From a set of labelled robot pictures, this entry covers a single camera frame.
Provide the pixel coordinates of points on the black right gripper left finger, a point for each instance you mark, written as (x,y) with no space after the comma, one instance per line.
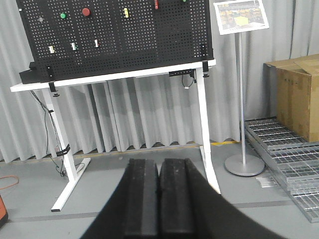
(132,210)

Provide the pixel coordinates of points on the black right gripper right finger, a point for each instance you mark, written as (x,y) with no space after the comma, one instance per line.
(191,209)

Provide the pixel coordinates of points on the grey curtain backdrop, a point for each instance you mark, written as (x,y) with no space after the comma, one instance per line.
(144,111)

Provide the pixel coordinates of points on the stacked metal floor gratings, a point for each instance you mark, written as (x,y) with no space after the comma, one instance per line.
(293,162)

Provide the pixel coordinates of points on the orange object at floor edge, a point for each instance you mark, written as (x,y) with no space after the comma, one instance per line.
(3,213)

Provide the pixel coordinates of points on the black desk control box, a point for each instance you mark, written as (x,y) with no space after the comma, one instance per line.
(183,72)

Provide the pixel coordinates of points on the brown cardboard box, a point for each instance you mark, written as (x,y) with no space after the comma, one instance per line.
(297,94)

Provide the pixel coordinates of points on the black perforated pegboard panel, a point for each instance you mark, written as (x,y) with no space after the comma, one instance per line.
(178,32)

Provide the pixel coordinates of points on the sign stand with poster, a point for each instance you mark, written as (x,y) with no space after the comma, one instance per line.
(236,17)

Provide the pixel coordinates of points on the red mushroom push button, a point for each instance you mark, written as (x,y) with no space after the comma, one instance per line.
(86,12)

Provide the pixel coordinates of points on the white standing desk frame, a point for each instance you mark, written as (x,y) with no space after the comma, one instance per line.
(201,69)

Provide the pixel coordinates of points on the white and green rocker switch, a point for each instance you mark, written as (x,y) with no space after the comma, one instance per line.
(74,46)

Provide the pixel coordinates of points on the white and red rocker switch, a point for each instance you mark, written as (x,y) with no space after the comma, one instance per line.
(97,44)

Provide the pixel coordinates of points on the white and yellow rocker switch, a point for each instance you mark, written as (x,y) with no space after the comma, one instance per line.
(51,49)

